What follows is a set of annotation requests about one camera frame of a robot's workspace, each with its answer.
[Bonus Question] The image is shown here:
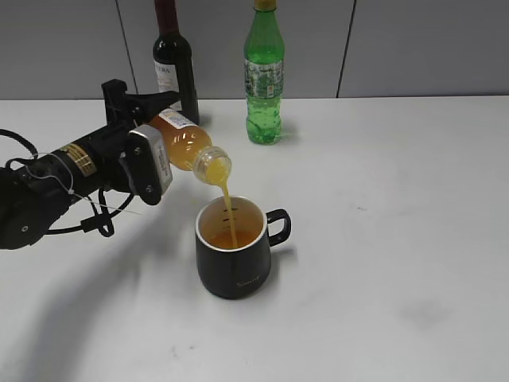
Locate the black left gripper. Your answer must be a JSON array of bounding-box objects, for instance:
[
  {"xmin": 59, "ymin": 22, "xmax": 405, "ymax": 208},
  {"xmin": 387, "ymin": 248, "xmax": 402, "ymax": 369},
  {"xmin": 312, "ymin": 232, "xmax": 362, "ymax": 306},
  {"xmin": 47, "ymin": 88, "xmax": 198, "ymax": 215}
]
[{"xmin": 63, "ymin": 79, "xmax": 180, "ymax": 195}]

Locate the NFC orange juice bottle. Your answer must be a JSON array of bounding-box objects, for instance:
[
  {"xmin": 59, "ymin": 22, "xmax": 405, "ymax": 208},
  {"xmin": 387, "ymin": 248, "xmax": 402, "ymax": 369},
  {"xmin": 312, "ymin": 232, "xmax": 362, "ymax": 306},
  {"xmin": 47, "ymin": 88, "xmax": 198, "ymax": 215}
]
[{"xmin": 149, "ymin": 108, "xmax": 232, "ymax": 188}]

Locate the black mug white inside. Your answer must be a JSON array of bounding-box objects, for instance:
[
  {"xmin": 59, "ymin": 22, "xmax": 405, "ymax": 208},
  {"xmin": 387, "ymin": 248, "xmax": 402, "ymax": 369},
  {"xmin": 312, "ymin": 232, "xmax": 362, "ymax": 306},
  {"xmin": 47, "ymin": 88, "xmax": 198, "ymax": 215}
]
[{"xmin": 195, "ymin": 196, "xmax": 292, "ymax": 299}]

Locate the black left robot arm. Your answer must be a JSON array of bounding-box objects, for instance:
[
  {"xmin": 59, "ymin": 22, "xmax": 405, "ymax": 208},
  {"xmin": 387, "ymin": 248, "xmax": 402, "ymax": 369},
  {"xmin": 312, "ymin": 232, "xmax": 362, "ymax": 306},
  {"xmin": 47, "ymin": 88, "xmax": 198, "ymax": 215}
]
[{"xmin": 1, "ymin": 80, "xmax": 181, "ymax": 250}]

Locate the dark red wine bottle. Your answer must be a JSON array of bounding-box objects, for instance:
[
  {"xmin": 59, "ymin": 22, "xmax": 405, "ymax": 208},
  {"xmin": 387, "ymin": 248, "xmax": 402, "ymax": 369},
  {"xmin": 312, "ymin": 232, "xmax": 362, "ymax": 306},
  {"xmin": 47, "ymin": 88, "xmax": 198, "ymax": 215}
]
[{"xmin": 153, "ymin": 0, "xmax": 200, "ymax": 124}]

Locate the white zip tie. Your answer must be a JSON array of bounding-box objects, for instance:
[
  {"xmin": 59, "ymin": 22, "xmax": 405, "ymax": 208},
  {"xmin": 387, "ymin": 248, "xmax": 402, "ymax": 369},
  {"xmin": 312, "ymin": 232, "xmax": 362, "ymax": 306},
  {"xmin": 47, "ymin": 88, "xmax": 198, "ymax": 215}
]
[{"xmin": 25, "ymin": 152, "xmax": 141, "ymax": 216}]

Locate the green soda bottle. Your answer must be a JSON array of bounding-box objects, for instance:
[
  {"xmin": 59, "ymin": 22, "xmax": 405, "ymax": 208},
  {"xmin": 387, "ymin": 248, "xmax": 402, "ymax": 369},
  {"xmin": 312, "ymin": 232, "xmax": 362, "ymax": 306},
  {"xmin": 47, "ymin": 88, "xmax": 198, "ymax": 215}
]
[{"xmin": 243, "ymin": 1, "xmax": 285, "ymax": 145}]

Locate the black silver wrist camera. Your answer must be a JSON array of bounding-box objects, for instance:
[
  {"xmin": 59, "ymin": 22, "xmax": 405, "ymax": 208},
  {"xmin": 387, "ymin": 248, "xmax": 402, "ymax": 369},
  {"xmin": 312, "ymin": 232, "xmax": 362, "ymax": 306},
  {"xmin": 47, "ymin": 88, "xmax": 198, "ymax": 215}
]
[{"xmin": 125, "ymin": 124, "xmax": 173, "ymax": 205}]

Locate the black cable loop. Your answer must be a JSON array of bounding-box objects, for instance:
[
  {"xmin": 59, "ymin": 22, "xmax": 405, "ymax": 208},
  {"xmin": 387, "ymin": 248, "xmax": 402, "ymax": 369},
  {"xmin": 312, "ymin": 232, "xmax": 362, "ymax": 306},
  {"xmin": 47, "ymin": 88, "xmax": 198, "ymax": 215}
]
[{"xmin": 0, "ymin": 127, "xmax": 136, "ymax": 238}]

